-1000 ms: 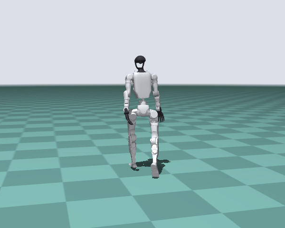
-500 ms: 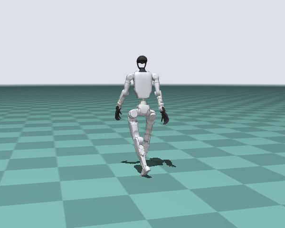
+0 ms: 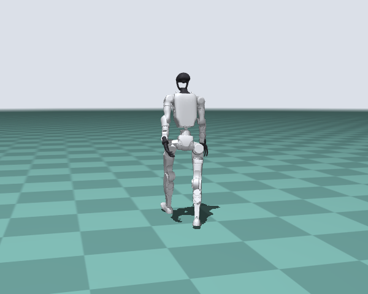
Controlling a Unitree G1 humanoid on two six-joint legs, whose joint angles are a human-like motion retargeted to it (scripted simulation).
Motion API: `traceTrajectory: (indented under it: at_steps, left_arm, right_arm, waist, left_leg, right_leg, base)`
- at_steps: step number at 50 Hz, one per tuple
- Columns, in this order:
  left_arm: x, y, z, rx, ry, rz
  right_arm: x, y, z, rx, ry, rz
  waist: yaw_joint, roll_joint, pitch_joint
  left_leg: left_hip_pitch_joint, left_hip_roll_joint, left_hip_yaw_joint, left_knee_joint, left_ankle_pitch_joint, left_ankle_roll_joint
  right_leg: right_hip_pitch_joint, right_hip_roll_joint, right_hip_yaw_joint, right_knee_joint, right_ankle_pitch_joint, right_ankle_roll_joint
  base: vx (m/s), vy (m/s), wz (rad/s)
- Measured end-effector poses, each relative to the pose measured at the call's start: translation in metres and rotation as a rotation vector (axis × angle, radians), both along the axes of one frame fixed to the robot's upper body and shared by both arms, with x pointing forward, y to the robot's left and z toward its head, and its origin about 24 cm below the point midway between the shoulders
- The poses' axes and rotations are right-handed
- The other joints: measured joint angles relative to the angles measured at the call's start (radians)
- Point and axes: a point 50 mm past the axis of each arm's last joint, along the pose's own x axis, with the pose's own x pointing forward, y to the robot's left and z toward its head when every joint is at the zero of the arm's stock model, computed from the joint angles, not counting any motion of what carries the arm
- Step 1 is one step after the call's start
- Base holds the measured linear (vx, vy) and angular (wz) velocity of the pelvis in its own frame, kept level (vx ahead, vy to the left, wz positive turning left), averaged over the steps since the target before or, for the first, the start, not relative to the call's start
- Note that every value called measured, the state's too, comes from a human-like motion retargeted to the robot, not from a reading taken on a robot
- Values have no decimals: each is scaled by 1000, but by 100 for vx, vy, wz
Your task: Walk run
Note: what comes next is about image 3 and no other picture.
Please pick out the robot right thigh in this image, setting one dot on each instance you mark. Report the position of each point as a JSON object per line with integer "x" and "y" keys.
{"x": 197, "y": 161}

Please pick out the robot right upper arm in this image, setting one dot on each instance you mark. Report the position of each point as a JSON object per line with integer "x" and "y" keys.
{"x": 200, "y": 110}

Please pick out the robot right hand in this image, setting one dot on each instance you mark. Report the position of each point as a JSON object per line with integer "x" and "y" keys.
{"x": 205, "y": 147}

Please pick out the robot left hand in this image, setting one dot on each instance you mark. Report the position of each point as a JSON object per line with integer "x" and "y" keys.
{"x": 165, "y": 143}

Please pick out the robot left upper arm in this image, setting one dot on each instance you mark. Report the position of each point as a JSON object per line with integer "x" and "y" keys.
{"x": 167, "y": 107}

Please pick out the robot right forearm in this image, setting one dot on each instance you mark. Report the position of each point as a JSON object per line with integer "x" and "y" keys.
{"x": 202, "y": 132}

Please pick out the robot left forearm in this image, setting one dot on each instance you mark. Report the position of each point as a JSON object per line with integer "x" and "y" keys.
{"x": 165, "y": 128}

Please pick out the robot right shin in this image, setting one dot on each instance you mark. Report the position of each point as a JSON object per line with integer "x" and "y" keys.
{"x": 197, "y": 197}

